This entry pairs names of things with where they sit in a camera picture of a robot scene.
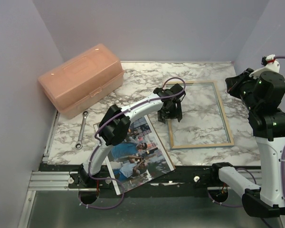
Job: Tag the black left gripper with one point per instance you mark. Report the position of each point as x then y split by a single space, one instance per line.
162 116

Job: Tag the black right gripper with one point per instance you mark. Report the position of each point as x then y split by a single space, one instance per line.
234 82

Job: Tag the blue wooden picture frame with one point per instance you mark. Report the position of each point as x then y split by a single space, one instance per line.
204 122

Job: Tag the printed photo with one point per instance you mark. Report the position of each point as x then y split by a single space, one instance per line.
139 159

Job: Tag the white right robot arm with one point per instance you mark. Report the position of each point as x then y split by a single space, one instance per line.
261 94

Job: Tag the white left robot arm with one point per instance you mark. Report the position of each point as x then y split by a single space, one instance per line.
114 126

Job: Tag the silver ratchet wrench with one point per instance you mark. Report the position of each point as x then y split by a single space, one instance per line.
78 145

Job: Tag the translucent orange plastic box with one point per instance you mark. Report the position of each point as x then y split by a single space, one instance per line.
82 81

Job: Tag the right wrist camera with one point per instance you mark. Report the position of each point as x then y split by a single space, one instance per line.
269 64

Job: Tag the aluminium mounting rail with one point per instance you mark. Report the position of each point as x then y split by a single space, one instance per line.
65 180

